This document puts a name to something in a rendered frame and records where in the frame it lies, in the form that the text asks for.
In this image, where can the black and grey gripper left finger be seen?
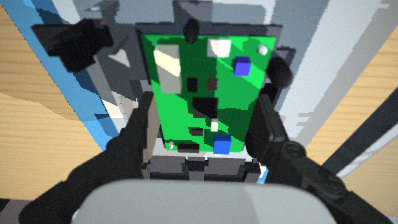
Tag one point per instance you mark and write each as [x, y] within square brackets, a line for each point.
[121, 160]

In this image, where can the green circuit board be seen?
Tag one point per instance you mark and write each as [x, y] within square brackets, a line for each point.
[206, 91]

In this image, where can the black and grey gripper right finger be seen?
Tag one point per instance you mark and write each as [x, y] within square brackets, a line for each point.
[287, 164]

